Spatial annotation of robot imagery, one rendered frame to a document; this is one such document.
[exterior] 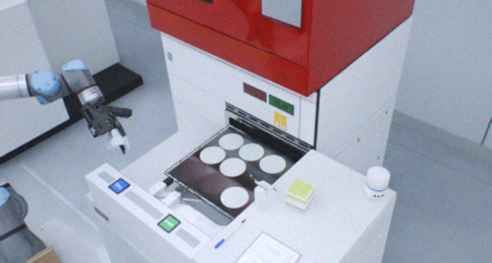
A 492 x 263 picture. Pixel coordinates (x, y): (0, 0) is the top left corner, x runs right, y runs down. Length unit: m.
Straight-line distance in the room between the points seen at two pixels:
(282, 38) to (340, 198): 0.56
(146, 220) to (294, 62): 0.70
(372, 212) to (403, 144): 1.78
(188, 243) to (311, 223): 0.39
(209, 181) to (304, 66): 0.56
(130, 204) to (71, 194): 1.53
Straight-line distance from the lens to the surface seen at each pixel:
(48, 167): 3.43
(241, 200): 1.70
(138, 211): 1.65
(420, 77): 3.26
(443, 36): 3.08
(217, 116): 2.11
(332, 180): 1.68
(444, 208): 3.02
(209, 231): 1.65
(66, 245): 1.82
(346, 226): 1.56
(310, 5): 1.43
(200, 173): 1.81
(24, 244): 1.61
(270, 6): 1.52
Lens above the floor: 2.17
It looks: 40 degrees down
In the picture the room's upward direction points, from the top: 3 degrees counter-clockwise
